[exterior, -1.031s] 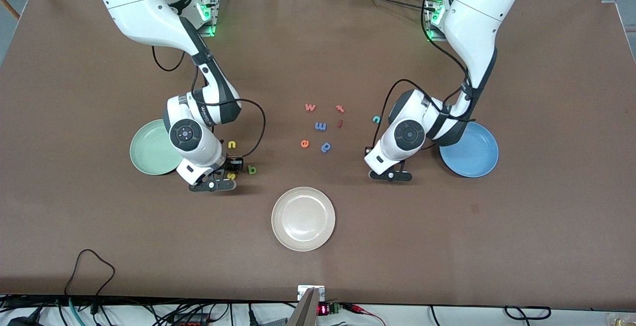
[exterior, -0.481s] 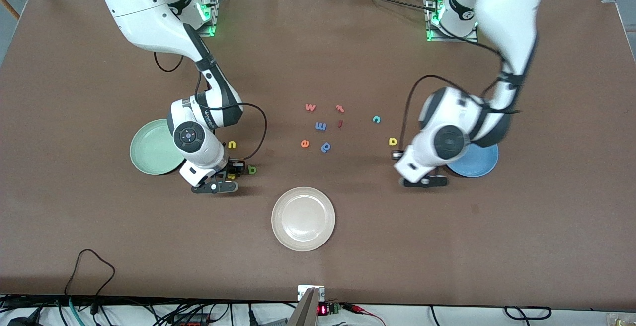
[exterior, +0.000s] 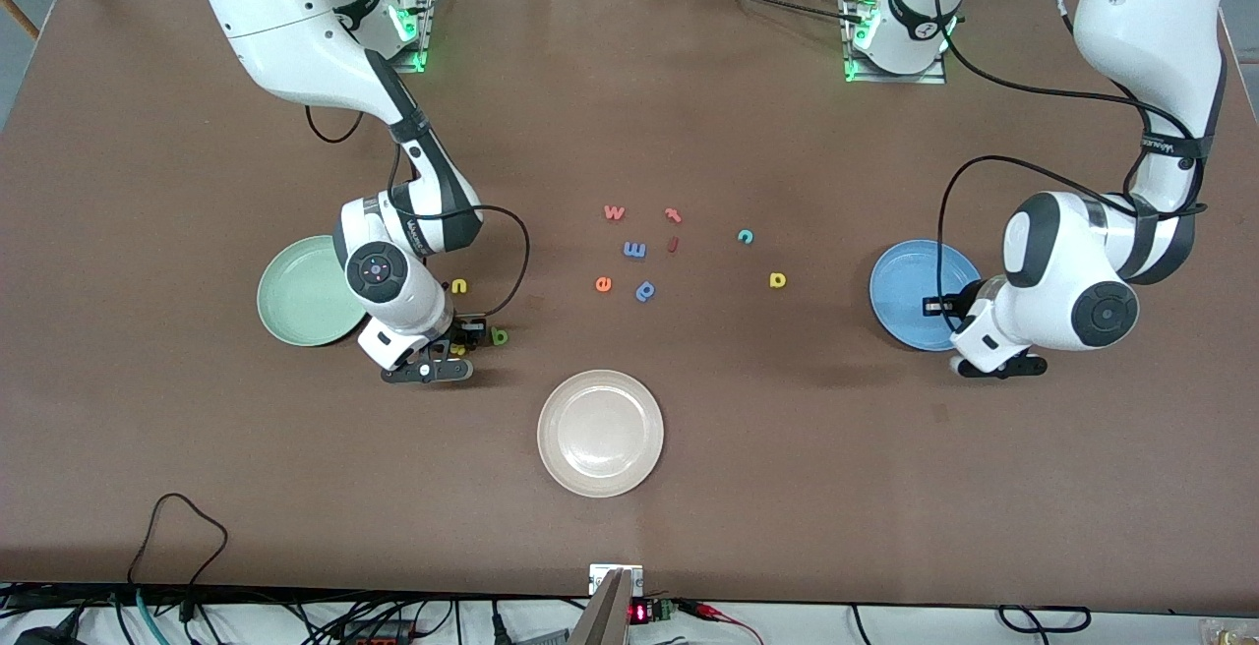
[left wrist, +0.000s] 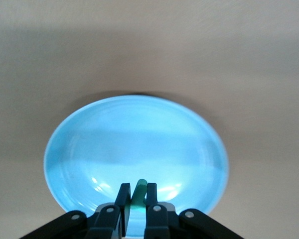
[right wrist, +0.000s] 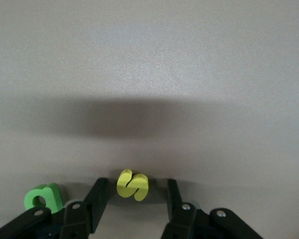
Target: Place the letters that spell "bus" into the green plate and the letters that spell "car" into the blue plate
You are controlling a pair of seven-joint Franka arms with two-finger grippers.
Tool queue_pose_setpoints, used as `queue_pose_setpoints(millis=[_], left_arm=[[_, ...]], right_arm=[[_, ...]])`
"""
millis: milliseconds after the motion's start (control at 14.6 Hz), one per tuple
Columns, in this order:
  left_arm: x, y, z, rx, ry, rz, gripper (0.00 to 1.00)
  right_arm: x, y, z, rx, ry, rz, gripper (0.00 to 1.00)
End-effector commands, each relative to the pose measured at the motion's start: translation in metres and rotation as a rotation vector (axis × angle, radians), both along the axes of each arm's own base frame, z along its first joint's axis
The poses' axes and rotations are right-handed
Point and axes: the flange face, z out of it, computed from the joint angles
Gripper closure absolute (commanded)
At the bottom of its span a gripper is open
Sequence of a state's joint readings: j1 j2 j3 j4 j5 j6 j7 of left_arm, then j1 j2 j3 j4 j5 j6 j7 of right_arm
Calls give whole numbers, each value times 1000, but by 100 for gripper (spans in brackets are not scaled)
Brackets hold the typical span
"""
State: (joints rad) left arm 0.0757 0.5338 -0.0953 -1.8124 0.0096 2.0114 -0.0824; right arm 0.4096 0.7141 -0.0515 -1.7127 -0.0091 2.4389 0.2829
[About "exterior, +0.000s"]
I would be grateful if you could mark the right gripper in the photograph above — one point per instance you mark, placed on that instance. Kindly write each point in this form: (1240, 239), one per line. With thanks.
(461, 329)

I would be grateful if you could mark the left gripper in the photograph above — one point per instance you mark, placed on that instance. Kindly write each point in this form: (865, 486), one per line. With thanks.
(963, 308)

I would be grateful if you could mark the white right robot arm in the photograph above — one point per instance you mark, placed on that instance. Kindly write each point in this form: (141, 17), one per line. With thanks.
(295, 26)

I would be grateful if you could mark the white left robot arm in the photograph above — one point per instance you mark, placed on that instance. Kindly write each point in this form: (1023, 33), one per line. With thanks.
(1141, 26)

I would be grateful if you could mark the blue plate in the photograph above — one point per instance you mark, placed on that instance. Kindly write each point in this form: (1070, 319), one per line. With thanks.
(910, 281)

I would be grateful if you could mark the beige plate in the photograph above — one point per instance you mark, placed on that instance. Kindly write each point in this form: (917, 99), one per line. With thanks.
(600, 434)

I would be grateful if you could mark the blue letter p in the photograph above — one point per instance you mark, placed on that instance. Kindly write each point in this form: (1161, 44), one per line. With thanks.
(639, 295)

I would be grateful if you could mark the green plate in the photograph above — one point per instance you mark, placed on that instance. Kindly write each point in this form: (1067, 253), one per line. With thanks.
(300, 296)

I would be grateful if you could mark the blue letter m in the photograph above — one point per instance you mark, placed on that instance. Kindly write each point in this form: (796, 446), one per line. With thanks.
(634, 250)

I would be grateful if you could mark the salmon letter w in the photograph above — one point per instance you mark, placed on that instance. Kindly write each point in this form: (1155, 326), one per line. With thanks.
(614, 213)

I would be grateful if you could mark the white marker tag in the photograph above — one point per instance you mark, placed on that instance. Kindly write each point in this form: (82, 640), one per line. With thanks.
(598, 578)

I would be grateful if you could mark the red LED display module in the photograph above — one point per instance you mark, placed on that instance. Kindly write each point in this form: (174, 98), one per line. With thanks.
(651, 612)

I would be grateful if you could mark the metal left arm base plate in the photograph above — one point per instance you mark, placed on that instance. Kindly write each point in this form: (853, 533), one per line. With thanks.
(895, 79)

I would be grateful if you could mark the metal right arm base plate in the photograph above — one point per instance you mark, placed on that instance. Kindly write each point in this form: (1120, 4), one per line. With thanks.
(426, 26)

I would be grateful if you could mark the grey camera stand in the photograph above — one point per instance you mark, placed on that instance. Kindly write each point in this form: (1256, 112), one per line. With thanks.
(605, 615)

